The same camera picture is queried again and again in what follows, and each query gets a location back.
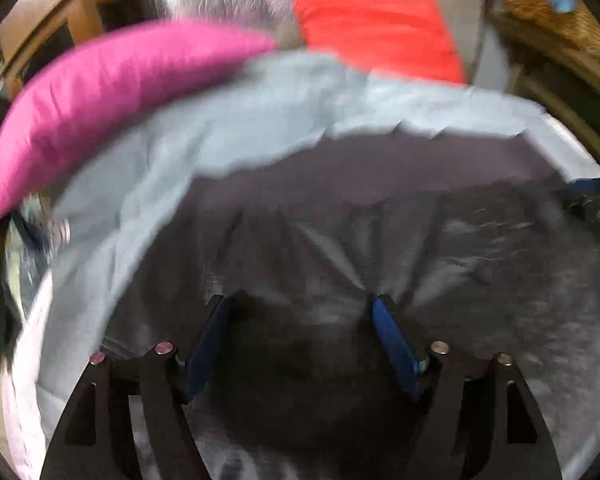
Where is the light grey bed sheet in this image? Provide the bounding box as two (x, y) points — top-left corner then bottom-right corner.
(30, 52), (571, 461)

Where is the wicker basket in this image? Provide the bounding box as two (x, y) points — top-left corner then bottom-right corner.
(495, 0), (600, 56)

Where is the wooden shelf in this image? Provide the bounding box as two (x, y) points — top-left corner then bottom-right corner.
(487, 10), (600, 176)

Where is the wooden chair frame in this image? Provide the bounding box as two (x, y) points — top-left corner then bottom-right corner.
(0, 0), (78, 96)

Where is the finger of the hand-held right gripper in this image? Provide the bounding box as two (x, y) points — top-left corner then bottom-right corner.
(562, 176), (600, 196)

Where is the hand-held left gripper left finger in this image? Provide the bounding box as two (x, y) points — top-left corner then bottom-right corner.
(40, 294), (230, 480)

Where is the dark grey garment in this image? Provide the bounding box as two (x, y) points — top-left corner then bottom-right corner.
(100, 130), (600, 480)

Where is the pink pillow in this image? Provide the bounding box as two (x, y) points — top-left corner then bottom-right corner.
(0, 17), (281, 226)

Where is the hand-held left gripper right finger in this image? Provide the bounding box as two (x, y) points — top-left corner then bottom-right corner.
(371, 294), (563, 480)

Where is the red pillow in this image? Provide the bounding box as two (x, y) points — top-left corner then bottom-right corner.
(287, 0), (468, 86)

